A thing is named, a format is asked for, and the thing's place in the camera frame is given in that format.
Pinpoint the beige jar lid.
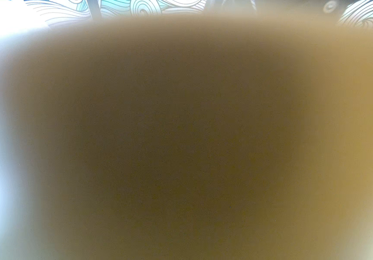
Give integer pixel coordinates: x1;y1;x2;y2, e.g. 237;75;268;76
0;15;373;260

